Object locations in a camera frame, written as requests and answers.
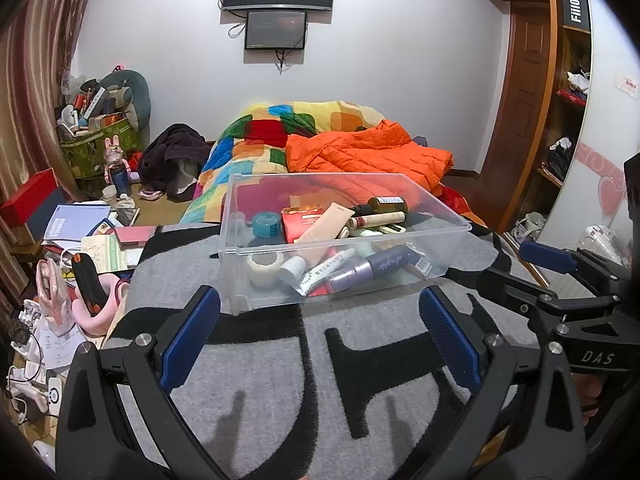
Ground blue white booklet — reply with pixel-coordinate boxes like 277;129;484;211
44;203;112;241

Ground pink book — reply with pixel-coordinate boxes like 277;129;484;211
115;226;157;247

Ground red box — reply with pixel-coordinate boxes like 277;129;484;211
0;167;60;226

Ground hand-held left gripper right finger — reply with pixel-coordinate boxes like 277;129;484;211
419;285;588;480

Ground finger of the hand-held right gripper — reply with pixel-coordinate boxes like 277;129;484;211
519;241;632;287
479;267;557;317

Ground dark green glass bottle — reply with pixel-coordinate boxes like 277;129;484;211
352;196;408;215

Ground black tool with orange trim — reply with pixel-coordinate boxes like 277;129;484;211
71;253;108;316

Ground white door with pink hearts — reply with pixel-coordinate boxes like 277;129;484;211
537;0;640;261

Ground brown wooden door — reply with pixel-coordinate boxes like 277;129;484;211
480;2;553;231

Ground white gauze tape roll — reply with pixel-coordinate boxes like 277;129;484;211
248;252;285;288

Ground red foil packet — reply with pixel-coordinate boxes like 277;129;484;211
280;205;326;243

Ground teal clear tape roll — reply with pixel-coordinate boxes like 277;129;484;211
251;211;282;241

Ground pink transparent bag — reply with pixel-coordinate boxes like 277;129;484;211
36;259;76;331

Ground pink rabbit figure bottle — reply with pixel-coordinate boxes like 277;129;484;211
104;135;132;196

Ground green cream booklet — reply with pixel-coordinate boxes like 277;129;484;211
80;234;130;273

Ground white squeeze tube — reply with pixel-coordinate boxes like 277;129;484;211
290;247;357;296

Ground grey black patterned blanket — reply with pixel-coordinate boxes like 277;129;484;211
102;222;551;480

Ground white printed papers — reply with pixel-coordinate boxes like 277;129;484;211
37;320;88;371

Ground white suitcase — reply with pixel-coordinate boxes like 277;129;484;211
577;224;626;266

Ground colourful patchwork quilt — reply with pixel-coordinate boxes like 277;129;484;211
180;101;416;223

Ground grey green neck pillow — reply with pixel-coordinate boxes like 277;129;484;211
97;69;152;131

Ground striped curtain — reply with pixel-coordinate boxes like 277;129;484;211
0;0;113;311

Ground person's right hand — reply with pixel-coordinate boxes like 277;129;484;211
575;372;603;428

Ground purple spray bottle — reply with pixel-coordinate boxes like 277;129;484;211
327;245;418;291

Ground green storage basket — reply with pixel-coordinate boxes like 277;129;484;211
60;115;141;181

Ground wooden wardrobe shelves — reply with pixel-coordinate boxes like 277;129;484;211
456;0;593;241

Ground clear plastic storage box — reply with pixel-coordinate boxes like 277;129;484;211
220;172;473;316

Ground white charger device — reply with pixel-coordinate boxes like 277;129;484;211
46;377;65;416

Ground small dark blue box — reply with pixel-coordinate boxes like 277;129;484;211
402;244;435;277

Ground beige tube with red cap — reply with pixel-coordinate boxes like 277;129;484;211
348;211;407;229

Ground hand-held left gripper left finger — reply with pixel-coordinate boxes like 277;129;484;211
55;285;228;480

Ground wooden tool with pale cap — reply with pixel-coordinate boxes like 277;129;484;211
279;202;357;283

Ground orange down jacket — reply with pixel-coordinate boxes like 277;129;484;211
285;119;454;196

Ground small black wall monitor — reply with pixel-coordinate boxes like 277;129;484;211
244;10;308;51

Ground dark purple clothing pile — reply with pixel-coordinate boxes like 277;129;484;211
137;123;211;198

